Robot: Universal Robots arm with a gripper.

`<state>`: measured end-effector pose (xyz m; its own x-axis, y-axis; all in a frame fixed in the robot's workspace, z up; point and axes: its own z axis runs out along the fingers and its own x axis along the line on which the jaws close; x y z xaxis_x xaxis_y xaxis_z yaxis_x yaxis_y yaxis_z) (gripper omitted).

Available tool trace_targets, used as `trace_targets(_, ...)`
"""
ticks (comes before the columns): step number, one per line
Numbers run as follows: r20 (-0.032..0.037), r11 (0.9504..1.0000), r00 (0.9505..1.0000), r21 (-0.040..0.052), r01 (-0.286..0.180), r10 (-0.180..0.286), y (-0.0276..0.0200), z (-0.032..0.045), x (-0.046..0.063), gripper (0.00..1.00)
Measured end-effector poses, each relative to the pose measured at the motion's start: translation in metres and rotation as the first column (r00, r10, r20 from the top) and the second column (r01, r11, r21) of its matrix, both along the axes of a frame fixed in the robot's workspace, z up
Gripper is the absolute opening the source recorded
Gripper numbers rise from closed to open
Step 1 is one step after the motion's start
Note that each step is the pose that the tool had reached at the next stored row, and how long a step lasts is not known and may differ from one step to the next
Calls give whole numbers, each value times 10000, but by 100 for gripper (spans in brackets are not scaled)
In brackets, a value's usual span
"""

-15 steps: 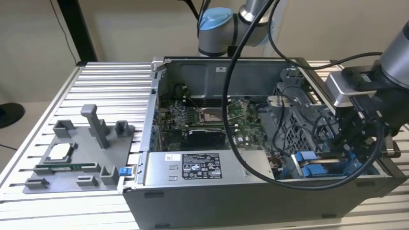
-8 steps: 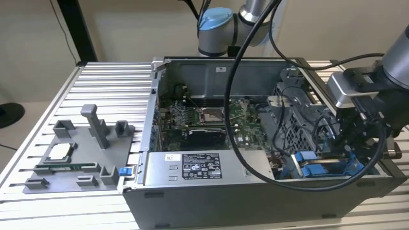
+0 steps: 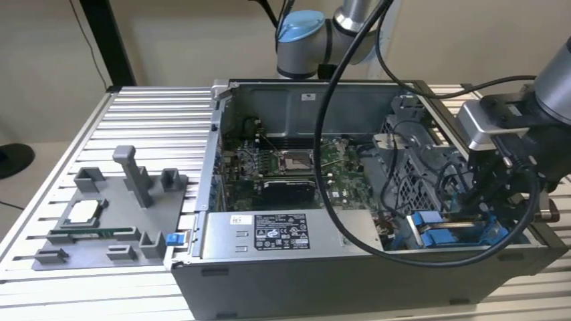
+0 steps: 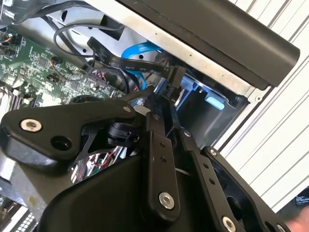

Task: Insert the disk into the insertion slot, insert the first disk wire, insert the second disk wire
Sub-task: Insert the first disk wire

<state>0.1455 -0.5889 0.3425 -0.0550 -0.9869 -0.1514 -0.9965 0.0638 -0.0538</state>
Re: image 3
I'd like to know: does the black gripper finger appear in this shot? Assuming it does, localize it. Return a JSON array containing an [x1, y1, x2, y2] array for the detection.
[[453, 186, 490, 215]]

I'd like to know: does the black disk wire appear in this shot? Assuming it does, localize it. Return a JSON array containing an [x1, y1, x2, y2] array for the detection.
[[436, 160, 476, 215]]

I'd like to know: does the hard disk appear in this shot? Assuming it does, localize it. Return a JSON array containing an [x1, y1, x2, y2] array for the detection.
[[408, 210, 509, 250]]

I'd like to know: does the grey metal disk bay cage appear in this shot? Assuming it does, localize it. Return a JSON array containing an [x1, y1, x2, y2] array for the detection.
[[360, 95, 473, 215]]

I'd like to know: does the green motherboard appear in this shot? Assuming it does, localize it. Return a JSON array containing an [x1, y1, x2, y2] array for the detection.
[[219, 133, 384, 213]]

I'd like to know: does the small black graphics card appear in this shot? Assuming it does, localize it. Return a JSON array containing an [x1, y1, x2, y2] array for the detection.
[[259, 179, 316, 210]]

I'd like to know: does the CPU socket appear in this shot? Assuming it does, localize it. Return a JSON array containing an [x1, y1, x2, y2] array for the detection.
[[278, 150, 313, 173]]

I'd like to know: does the open black PC case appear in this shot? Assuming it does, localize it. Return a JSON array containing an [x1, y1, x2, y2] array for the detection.
[[170, 78, 569, 321]]

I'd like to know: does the silver power supply unit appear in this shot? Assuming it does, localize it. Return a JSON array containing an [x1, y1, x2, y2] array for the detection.
[[199, 210, 384, 260]]

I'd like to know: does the grey plastic parts rack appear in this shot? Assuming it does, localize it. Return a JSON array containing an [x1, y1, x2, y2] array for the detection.
[[30, 145, 190, 272]]

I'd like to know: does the green RAM stick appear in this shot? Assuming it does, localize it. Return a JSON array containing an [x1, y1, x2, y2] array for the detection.
[[49, 228, 134, 241]]

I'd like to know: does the silver CPU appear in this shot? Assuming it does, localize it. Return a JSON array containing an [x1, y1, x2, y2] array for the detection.
[[67, 201, 98, 224]]

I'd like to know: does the black upright pole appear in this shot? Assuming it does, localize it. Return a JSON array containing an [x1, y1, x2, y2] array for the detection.
[[78, 0, 137, 88]]

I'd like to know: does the black round stand base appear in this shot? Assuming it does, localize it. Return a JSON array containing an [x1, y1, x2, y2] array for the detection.
[[0, 142, 35, 179]]

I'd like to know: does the blue plastic drive bracket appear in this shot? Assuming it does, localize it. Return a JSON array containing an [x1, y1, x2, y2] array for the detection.
[[420, 232, 445, 249]]

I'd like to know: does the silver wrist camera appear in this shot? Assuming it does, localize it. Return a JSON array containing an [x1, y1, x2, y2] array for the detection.
[[454, 99, 534, 152]]

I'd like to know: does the thin black case wire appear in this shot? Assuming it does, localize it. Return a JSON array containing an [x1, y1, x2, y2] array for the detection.
[[378, 119, 432, 218]]

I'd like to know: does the thin black camera cable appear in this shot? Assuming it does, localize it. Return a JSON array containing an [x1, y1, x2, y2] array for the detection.
[[377, 19, 538, 100]]

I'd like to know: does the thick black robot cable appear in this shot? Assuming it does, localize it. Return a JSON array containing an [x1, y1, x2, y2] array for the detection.
[[310, 0, 553, 268]]

